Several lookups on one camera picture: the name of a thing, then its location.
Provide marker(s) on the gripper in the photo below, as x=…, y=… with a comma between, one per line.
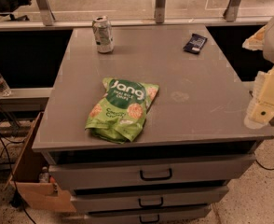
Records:
x=260, y=111

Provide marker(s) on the dark blue rxbar wrapper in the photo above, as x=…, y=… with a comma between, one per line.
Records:
x=195, y=44

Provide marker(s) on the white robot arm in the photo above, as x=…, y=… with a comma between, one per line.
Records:
x=263, y=40

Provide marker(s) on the green rice chip bag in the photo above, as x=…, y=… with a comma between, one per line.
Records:
x=120, y=115

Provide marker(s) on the middle grey drawer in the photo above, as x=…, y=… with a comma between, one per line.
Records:
x=146, y=199

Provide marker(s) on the grey drawer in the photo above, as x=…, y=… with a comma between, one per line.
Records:
x=114, y=174
x=149, y=216
x=146, y=199

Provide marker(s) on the grey drawer cabinet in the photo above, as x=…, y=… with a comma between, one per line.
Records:
x=199, y=111

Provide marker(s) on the bottom grey drawer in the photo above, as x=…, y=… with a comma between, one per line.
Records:
x=149, y=216

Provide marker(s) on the crushed silver soda can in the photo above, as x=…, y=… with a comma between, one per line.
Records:
x=102, y=30

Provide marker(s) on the top grey drawer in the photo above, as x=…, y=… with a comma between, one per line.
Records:
x=114, y=174

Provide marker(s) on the brown cardboard box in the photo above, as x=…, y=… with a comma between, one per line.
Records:
x=29, y=164

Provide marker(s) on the grey metal window rail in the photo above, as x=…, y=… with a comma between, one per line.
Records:
x=125, y=12

